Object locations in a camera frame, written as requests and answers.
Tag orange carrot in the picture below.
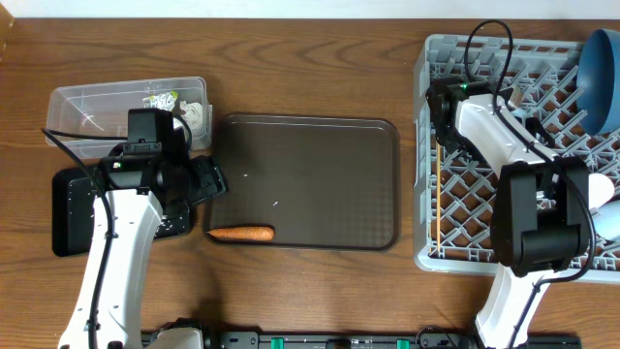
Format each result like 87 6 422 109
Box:
207 226 275 241

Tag white napkin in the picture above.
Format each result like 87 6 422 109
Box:
172 101 205 138

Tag large blue plate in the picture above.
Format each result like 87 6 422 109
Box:
576 29 619 136

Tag yellow green snack wrapper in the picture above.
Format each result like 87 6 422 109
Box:
142 90 178 111

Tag pink plastic cup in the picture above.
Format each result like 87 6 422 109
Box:
588 173 615 210

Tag long wooden chopstick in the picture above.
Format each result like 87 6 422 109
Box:
435 142 442 258

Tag small light blue cup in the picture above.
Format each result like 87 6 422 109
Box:
593 201 620 241

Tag light blue bowl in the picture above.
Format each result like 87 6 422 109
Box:
508 105 531 123

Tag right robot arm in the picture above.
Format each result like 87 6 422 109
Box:
425 77 595 348

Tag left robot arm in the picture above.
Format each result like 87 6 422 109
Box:
58 143 227 348

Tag grey dishwasher rack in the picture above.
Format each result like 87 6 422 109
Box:
414 34 619 275

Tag dark brown serving tray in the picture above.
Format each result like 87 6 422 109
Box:
202 114 400 251

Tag clear plastic bin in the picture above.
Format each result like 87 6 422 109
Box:
46 77 212 159

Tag black plastic bin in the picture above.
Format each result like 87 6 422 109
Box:
51 168 193 257

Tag left black cable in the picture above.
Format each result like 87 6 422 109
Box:
40 126 132 349

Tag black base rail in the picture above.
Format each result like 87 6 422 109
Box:
139 317 583 349

